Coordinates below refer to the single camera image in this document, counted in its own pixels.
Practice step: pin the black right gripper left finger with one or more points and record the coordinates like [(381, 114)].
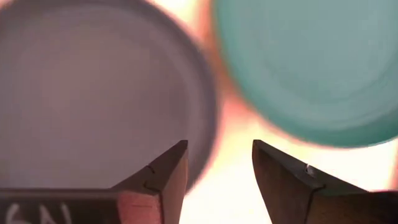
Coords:
[(168, 177)]

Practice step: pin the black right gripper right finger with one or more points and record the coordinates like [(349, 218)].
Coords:
[(280, 186)]

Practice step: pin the grey plastic plate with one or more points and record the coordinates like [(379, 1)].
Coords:
[(93, 93)]

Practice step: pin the light green plastic plate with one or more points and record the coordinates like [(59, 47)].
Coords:
[(311, 62)]

